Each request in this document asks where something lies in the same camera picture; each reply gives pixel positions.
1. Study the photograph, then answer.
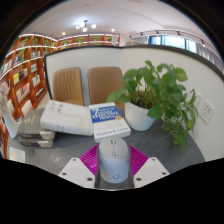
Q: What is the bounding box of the thick white book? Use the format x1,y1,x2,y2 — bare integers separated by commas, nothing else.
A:
39,99,95,137

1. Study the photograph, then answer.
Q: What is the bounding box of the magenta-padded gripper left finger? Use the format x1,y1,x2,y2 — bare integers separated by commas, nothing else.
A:
57,143,101,190

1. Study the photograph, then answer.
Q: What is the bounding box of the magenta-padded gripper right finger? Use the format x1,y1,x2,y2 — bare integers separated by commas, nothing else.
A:
128,144,170,189

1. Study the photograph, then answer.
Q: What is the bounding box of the green plant in white pot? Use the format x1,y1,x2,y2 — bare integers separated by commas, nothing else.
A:
106,60,199,154

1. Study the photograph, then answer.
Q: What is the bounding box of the white computer mouse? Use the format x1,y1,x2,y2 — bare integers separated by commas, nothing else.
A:
97,137,132,184

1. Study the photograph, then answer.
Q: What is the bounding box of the white wall socket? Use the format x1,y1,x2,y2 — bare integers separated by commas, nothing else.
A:
193,91,203,109
199,99,215,125

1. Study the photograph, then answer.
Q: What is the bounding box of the window with curtains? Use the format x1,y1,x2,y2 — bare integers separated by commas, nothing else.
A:
128,29,224,73

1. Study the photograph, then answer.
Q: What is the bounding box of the blue-cover white book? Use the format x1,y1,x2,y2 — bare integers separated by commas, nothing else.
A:
88,102,132,144

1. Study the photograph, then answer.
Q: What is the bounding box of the orange wooden shelf unit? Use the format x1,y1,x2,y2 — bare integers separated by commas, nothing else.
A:
0,32,121,158

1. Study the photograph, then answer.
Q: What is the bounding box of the ceiling lamp with round bulbs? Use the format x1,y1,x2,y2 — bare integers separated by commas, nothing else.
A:
74,19,97,33

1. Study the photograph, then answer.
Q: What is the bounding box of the tan upholstered chair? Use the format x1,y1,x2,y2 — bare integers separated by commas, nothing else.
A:
51,66,85,107
87,66,126,110

